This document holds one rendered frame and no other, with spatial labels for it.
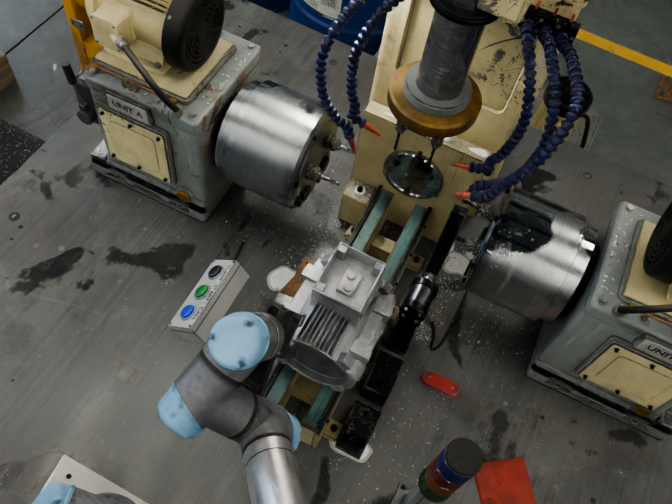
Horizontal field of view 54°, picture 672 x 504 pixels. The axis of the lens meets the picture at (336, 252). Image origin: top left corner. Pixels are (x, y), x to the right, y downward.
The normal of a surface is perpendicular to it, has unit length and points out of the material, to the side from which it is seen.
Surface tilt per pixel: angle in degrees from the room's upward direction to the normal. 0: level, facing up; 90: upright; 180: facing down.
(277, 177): 69
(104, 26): 90
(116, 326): 0
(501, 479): 4
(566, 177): 0
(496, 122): 90
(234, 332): 30
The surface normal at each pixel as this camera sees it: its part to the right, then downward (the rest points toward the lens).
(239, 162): -0.38, 0.56
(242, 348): -0.12, -0.07
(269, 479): -0.26, -0.74
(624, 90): 0.11, -0.52
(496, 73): -0.43, 0.75
